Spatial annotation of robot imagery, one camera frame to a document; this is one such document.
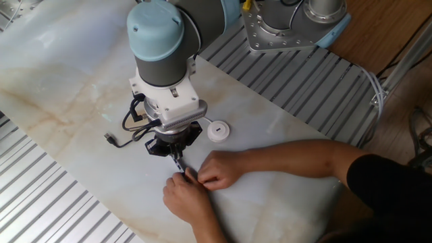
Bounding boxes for white cable bundle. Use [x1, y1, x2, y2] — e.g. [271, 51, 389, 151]
[354, 65, 385, 149]

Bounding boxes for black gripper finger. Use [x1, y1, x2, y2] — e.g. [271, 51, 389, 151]
[144, 138, 180, 161]
[177, 121, 203, 151]

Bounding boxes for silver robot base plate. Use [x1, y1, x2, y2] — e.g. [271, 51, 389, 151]
[241, 3, 318, 53]

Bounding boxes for black shirt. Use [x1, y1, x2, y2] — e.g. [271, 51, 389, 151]
[346, 154, 432, 234]

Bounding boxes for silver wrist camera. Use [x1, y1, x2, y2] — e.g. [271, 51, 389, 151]
[161, 100, 209, 132]

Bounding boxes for black camera cable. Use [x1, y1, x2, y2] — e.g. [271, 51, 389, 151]
[121, 93, 163, 142]

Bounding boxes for person's left forearm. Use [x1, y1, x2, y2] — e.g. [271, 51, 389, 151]
[190, 214, 230, 243]

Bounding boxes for dark grey USB docking station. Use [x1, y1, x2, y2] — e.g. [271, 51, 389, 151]
[103, 132, 187, 175]

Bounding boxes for black chair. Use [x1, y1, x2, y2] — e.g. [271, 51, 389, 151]
[408, 106, 432, 169]

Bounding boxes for person's right forearm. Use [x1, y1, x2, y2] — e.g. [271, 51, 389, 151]
[241, 138, 367, 186]

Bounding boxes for person's right hand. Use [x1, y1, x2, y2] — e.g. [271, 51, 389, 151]
[197, 150, 249, 192]

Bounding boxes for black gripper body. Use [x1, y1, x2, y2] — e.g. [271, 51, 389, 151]
[154, 127, 195, 146]

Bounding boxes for white round USB hub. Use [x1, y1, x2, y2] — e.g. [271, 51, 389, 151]
[201, 116, 231, 142]

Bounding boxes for silver plate with screws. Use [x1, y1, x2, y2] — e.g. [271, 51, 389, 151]
[0, 0, 43, 21]

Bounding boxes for aluminium frame post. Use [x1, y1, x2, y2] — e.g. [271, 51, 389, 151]
[369, 20, 432, 107]

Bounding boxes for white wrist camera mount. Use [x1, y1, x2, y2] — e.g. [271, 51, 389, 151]
[129, 57, 200, 122]

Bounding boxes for person's left hand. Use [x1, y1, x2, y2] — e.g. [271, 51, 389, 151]
[162, 167, 215, 225]

